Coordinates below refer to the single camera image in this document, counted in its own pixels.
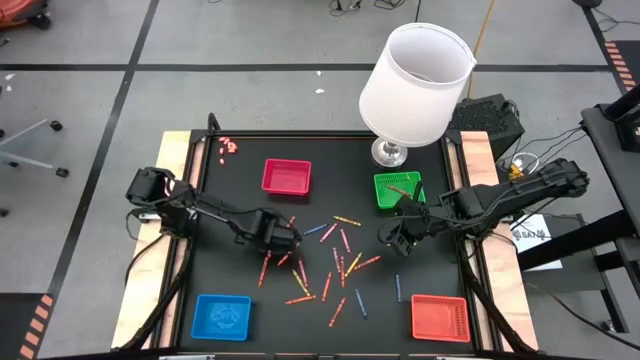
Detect blue plastic basket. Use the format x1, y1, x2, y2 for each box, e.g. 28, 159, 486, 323
190, 293, 253, 342

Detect yellow hanging power cord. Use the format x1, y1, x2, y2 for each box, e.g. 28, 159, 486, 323
464, 0, 497, 101

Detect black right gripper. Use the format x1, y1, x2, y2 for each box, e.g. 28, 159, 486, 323
389, 197, 444, 257

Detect green plastic basket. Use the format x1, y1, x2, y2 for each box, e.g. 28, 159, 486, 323
373, 170, 428, 211

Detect orange plastic basket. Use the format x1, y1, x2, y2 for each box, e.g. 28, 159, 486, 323
410, 293, 472, 344

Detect black equipment stand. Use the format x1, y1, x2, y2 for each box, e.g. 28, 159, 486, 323
517, 209, 640, 334

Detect grey office chair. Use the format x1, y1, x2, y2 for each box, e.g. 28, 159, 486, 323
0, 117, 71, 219

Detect white cable loop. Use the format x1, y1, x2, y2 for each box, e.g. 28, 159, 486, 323
514, 151, 541, 174

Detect orange shop vacuum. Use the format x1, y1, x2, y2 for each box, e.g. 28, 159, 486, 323
0, 0, 53, 30

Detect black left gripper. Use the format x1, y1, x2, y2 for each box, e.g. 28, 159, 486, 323
244, 209, 303, 257

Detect white shade table lamp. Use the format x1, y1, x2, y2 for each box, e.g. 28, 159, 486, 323
358, 21, 478, 169

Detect black perforated computer case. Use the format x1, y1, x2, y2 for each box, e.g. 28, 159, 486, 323
448, 93, 526, 161

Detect red plastic basket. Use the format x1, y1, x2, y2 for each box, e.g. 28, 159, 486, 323
260, 158, 313, 197

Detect wooden side board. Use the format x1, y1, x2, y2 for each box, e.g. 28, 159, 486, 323
447, 130, 540, 351
110, 130, 206, 350

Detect white paper sheet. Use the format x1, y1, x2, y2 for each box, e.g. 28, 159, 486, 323
509, 213, 564, 272

